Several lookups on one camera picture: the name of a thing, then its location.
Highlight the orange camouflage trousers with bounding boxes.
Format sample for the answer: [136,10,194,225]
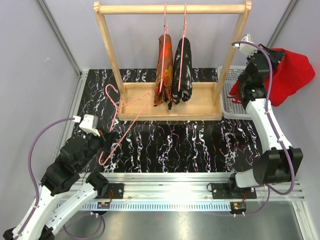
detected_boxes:
[153,34,174,110]

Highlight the white slotted cable duct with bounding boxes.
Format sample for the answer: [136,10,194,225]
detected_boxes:
[61,201,232,212]

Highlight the pink wire hanger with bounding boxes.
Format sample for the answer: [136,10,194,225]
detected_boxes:
[159,4,168,93]
[98,84,152,166]
[178,3,188,92]

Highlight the white plastic basket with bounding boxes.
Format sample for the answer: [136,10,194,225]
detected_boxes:
[216,65,252,119]

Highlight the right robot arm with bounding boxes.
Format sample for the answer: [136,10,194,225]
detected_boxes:
[226,40,303,198]

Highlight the aluminium mounting rail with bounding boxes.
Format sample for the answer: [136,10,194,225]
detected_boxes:
[37,171,306,201]

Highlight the red trousers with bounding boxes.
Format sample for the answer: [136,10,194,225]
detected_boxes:
[227,48,316,107]

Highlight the wooden clothes rack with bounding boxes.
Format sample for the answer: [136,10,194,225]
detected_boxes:
[93,0,252,121]

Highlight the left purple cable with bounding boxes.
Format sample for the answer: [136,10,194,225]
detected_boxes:
[27,117,76,233]

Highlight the black white patterned trousers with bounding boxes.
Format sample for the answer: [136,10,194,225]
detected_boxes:
[172,37,193,105]

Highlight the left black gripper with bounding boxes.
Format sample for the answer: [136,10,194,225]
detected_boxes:
[77,126,117,172]

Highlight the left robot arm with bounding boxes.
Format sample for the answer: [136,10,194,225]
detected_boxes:
[3,132,116,240]

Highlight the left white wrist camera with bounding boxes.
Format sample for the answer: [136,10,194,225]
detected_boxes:
[72,114,101,137]

